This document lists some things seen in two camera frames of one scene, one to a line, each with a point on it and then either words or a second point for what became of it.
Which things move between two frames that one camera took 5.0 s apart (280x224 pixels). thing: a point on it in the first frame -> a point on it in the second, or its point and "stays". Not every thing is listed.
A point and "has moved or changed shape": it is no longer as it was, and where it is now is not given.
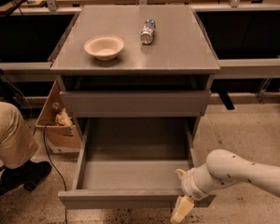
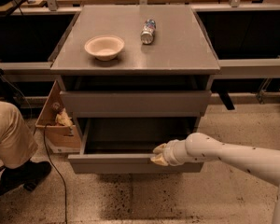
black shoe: x=25 y=175 stays
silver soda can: x=147 y=31 stays
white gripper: x=189 y=184 -> x=169 y=154
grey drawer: x=131 y=164 has moved or changed shape
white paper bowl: x=105 y=48 stays
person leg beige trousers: x=11 y=139 stays
